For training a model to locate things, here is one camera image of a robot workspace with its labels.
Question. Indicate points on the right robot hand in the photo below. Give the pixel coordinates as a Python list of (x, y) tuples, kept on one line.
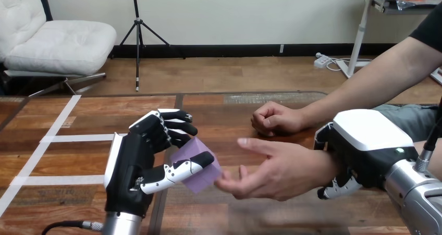
[(366, 150)]

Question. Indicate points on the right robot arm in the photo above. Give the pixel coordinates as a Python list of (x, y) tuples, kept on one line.
[(418, 199)]

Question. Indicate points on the white desk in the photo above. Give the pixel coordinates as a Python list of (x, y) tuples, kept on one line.
[(359, 36)]

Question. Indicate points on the person's body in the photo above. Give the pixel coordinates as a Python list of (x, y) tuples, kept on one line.
[(411, 121)]

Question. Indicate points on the white cushioned chair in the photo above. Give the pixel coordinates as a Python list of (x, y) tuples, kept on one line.
[(58, 43)]

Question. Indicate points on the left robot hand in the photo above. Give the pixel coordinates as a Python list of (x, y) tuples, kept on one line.
[(129, 171)]

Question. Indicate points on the black tripod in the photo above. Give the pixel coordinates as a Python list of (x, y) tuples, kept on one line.
[(138, 29)]

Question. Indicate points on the white power strip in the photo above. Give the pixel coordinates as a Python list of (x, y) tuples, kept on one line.
[(322, 61)]

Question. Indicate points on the purple block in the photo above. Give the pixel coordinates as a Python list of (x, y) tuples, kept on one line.
[(203, 178)]

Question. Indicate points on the person's hand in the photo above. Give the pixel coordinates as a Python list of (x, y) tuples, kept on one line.
[(279, 119), (290, 171)]

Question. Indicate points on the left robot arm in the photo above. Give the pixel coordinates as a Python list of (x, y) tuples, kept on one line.
[(121, 224)]

